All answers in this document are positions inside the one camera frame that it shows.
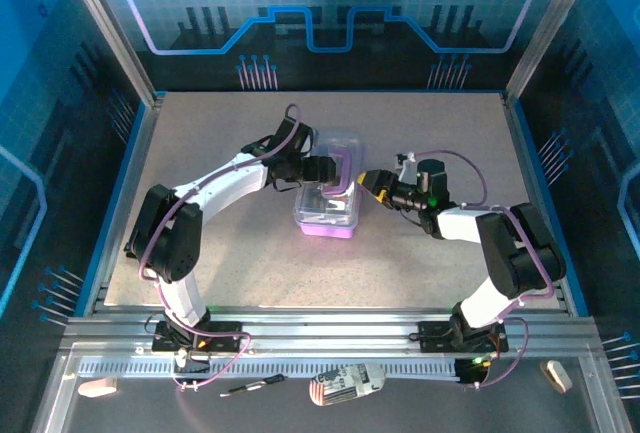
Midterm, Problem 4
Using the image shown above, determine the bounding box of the printed black white pouch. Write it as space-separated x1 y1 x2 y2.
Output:
308 362 387 407

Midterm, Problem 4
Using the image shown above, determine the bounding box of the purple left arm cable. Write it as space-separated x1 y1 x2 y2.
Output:
138 103 304 393

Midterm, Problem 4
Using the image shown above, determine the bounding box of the grey slotted cable duct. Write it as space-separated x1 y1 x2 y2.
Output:
78 356 464 380

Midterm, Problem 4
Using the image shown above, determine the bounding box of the beige white small object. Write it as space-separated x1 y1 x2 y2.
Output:
538 358 574 395

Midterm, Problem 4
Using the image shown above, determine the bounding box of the black controller box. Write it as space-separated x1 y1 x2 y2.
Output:
453 355 494 387

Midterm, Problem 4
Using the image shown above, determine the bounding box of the aluminium mounting rail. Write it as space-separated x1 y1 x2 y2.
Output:
59 304 601 355

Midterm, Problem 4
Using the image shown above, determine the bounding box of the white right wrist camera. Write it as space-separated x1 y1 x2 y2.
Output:
394 151 419 174

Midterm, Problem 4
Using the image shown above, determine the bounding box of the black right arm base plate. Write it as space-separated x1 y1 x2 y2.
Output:
416 320 510 354

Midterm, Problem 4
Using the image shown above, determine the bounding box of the black silver pen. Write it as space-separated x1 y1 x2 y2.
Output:
218 373 290 399

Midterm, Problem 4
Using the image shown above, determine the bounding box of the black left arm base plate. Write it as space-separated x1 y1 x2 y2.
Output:
151 320 245 354

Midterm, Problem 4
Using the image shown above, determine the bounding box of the aluminium frame post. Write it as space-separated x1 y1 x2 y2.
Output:
55 0 165 110
503 0 603 105

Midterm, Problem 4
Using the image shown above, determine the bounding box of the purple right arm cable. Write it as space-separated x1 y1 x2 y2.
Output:
413 149 556 389

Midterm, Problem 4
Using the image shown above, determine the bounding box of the pale pink eraser block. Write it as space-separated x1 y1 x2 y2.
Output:
77 376 119 399

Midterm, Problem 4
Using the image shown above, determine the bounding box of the clear purple plastic tool case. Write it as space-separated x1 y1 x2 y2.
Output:
293 127 366 241

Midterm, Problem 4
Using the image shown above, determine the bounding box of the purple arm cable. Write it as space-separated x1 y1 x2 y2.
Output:
413 149 556 389
138 103 304 393

